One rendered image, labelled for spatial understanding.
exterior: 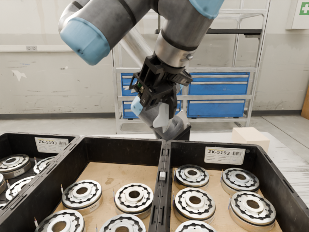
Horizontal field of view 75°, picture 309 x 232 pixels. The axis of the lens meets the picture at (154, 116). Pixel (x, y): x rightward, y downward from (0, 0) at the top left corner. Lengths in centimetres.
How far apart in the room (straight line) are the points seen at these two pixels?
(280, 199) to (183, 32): 45
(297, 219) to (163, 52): 43
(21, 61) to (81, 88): 94
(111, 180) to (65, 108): 301
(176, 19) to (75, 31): 16
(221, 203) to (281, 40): 337
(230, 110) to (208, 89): 41
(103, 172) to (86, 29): 49
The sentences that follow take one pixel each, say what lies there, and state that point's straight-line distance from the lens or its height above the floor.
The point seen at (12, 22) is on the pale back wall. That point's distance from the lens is 371.
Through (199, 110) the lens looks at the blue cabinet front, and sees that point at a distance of 257.
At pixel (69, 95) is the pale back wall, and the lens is 353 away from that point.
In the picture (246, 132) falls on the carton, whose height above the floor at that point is 78.
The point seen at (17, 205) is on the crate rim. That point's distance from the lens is 54.
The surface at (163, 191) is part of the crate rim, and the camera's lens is 48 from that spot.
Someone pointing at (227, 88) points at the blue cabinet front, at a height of 69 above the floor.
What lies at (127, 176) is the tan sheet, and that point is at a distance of 69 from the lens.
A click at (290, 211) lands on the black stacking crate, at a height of 89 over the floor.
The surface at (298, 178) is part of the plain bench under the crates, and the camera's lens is 107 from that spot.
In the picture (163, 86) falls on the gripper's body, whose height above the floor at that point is 115.
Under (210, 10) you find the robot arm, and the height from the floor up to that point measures 129.
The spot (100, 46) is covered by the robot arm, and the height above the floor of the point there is 124.
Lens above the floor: 125
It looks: 21 degrees down
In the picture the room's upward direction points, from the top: straight up
